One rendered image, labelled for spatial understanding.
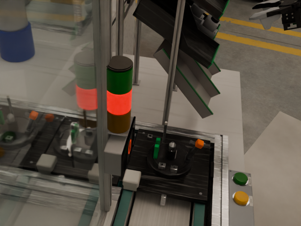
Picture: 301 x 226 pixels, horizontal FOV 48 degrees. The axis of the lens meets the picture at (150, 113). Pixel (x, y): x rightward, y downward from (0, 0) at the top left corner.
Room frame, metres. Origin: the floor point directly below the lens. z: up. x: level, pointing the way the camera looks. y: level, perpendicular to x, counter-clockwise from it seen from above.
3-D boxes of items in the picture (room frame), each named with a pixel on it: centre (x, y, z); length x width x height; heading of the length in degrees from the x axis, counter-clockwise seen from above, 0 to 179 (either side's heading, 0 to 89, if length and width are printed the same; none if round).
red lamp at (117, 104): (0.53, 0.06, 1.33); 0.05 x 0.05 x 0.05
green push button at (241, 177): (0.66, -0.29, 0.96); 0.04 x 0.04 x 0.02
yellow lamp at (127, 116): (0.53, 0.06, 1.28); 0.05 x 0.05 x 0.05
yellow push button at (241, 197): (0.59, -0.28, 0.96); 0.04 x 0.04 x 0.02
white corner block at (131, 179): (0.62, 0.04, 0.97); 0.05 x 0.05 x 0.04; 84
